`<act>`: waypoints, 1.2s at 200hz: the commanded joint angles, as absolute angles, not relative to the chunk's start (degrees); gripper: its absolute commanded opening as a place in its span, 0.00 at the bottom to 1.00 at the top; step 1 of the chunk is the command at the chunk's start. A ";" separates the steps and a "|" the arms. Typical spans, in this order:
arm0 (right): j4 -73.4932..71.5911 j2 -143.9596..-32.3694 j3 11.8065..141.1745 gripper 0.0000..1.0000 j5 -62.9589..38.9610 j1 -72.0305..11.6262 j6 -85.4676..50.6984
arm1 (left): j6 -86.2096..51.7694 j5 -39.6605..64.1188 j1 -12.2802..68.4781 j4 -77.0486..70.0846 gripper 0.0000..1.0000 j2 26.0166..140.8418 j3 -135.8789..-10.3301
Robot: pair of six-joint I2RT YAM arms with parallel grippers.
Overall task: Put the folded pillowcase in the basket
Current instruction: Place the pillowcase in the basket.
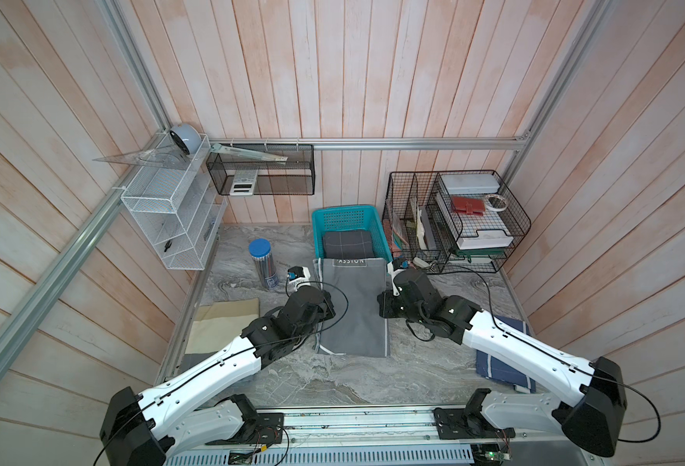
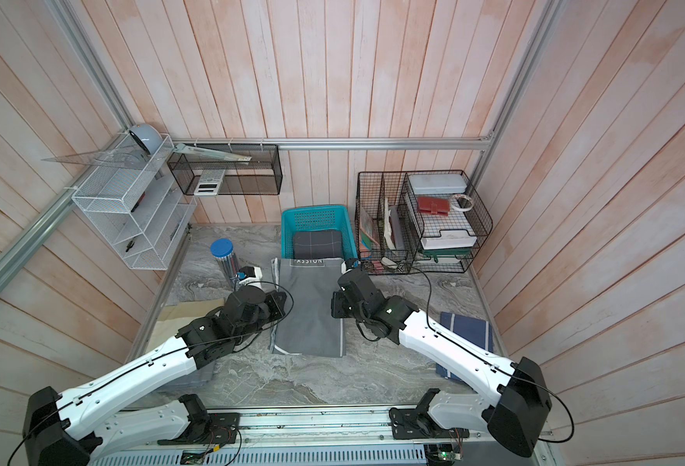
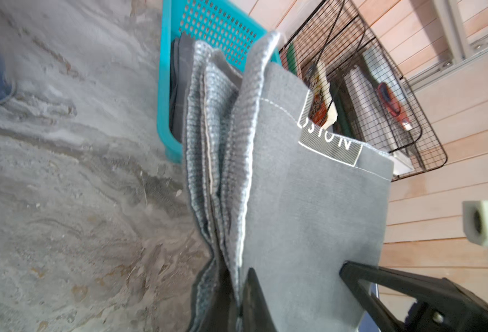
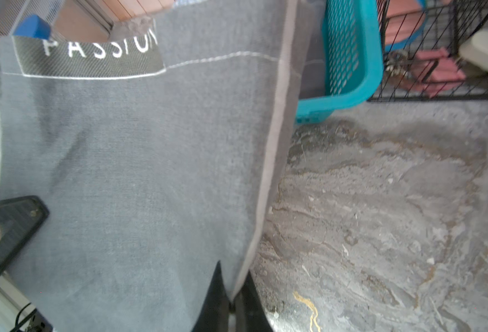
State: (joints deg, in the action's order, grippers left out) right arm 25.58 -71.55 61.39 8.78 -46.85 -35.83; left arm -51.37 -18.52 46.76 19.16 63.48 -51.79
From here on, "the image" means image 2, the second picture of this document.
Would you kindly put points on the black wire wall basket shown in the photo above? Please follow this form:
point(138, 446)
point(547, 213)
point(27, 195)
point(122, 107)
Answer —
point(262, 176)

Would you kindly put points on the white flat box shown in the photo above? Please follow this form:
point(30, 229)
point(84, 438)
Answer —
point(437, 184)

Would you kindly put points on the black wire desk organizer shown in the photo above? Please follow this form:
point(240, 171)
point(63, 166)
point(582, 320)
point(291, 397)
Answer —
point(409, 221)

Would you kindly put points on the plain grey pillowcase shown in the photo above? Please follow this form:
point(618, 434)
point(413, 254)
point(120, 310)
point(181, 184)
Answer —
point(309, 329)

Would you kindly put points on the teal plastic basket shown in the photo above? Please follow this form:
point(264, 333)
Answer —
point(318, 218)

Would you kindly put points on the clear long ruler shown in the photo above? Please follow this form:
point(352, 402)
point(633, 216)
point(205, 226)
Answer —
point(198, 154)

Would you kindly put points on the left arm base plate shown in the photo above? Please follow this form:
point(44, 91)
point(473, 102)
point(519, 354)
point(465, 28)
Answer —
point(220, 430)

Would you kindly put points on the beige and grey pillowcase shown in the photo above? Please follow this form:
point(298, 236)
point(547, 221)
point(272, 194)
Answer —
point(173, 318)

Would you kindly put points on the clear triangle ruler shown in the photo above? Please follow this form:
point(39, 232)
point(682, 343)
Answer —
point(129, 157)

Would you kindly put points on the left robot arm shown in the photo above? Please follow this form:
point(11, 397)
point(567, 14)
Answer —
point(90, 421)

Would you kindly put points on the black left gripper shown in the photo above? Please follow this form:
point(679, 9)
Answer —
point(277, 306)

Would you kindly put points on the white paper tray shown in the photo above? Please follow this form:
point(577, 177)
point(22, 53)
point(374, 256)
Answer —
point(441, 233)

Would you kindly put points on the red wallet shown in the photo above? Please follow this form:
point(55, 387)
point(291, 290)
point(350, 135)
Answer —
point(428, 205)

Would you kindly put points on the navy blue striped pillowcase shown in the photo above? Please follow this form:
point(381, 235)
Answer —
point(477, 332)

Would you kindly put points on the white calculator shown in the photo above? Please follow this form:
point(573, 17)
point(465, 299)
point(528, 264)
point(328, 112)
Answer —
point(209, 183)

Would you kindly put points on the clear pencil jar blue lid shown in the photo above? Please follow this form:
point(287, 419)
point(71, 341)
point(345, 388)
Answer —
point(224, 253)

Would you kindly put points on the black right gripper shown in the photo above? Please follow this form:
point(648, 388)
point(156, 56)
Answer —
point(340, 297)

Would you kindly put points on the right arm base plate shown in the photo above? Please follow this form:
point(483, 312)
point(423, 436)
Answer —
point(411, 424)

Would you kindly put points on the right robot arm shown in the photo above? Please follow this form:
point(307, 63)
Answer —
point(512, 401)

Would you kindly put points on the white tape roll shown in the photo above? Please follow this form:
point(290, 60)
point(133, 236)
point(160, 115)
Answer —
point(462, 203)

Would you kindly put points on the white mesh wall shelf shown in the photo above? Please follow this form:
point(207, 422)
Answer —
point(142, 214)

